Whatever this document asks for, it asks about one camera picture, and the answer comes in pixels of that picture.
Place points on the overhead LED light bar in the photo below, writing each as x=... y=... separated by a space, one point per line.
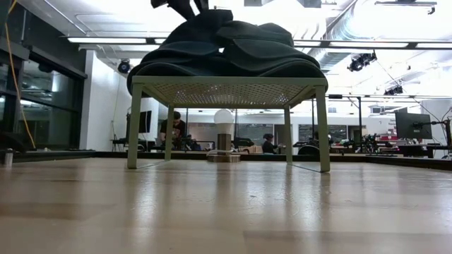
x=106 y=40

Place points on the green perforated metal shelf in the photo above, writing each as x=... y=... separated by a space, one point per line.
x=229 y=81

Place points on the brass lamp with white globe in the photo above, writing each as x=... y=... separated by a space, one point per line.
x=223 y=118

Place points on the person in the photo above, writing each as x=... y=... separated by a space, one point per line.
x=173 y=128
x=269 y=144

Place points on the black ceiling spotlight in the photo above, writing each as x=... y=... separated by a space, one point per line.
x=393 y=90
x=360 y=61

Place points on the black office chair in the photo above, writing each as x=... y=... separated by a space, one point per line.
x=308 y=150

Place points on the black computer monitor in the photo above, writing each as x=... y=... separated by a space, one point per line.
x=413 y=125

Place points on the round black ceiling camera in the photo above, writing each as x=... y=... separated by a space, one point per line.
x=124 y=66

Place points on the silver ventilation duct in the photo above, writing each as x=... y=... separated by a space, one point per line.
x=339 y=28

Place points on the silver metal post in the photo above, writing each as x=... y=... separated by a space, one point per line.
x=7 y=157

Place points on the black aluminium table frame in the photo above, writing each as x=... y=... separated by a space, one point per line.
x=353 y=160

